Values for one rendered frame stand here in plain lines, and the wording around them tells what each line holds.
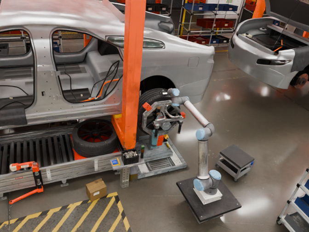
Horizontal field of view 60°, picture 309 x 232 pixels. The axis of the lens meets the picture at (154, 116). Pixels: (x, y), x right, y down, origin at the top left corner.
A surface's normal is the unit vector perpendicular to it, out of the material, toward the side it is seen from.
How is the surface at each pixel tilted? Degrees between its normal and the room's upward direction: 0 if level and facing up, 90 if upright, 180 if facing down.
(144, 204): 0
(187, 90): 90
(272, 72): 90
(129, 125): 90
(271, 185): 0
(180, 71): 90
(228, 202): 0
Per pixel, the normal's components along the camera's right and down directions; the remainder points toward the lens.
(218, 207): 0.10, -0.82
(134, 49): 0.37, 0.55
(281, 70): -0.28, 0.50
